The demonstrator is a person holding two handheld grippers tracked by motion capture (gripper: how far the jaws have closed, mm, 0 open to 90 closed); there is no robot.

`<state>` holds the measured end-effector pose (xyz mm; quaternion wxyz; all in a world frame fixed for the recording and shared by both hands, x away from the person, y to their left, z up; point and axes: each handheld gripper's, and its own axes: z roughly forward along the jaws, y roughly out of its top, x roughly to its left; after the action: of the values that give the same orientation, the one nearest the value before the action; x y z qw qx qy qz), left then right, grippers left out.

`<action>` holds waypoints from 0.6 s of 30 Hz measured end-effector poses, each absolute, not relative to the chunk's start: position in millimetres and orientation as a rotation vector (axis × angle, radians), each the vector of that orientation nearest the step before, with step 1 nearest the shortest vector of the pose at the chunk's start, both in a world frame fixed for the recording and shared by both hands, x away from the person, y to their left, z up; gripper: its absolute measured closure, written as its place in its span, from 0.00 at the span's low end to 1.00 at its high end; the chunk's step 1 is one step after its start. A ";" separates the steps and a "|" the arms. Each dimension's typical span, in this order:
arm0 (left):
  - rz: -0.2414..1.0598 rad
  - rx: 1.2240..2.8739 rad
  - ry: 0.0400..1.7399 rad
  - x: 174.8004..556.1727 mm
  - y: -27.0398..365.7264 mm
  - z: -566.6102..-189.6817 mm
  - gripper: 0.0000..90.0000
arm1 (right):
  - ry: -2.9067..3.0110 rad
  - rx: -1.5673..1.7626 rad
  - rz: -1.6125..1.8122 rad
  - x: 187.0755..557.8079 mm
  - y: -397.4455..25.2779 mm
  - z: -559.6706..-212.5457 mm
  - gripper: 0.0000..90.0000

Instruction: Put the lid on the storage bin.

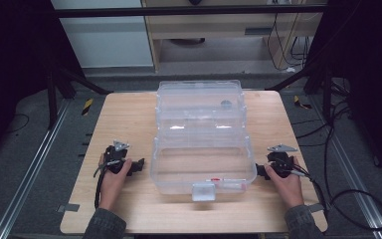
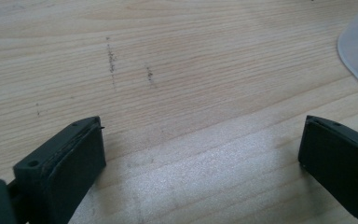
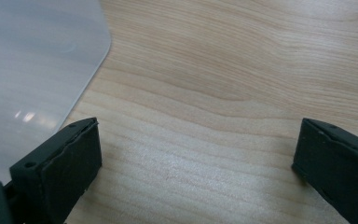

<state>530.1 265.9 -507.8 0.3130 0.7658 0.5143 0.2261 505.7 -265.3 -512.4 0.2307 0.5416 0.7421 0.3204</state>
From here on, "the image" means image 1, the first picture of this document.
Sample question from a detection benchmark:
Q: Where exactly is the black metal stand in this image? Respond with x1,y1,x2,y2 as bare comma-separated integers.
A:
265,59,346,124
45,59,113,131

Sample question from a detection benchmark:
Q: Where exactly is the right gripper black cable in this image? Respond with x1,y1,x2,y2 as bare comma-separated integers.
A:
280,158,382,232

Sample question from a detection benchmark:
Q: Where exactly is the aluminium floor rail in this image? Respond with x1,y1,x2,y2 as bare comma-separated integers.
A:
0,99,72,239
307,96,382,239

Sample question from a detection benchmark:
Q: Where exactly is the white cabinet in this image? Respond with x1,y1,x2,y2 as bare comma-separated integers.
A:
50,0,155,69

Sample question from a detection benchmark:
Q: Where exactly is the clear plastic storage box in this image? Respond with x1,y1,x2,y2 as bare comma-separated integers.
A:
149,127,258,202

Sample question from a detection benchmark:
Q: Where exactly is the black cables bundle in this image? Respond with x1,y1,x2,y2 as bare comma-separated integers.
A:
266,13,312,73

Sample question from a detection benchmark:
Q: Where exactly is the black metal crossbar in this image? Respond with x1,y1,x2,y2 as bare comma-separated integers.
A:
51,4,329,19

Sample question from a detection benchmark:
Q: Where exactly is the person's right hand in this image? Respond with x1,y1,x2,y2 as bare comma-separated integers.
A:
264,156,305,210

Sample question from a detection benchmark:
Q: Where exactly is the person's left hand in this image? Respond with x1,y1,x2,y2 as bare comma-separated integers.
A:
97,154,133,211

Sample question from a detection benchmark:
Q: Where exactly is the clear plastic box lid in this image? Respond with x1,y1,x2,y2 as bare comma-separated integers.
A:
155,80,248,133

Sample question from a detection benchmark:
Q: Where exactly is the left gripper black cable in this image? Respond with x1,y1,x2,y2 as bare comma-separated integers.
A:
93,159,124,210

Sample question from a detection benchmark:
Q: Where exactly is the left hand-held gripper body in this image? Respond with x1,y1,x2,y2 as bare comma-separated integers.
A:
102,140,130,174

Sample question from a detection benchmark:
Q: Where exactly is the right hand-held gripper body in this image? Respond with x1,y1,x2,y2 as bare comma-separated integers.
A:
266,143,298,178

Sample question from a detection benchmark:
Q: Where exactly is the grey tape strip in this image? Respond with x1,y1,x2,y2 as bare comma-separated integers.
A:
307,202,326,214
56,203,81,214

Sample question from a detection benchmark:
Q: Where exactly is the yellow black striped tape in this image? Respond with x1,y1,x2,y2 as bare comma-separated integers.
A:
292,95,313,111
81,98,95,117

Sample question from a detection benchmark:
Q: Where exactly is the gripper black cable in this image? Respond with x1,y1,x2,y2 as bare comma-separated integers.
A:
280,158,382,232
93,159,124,210

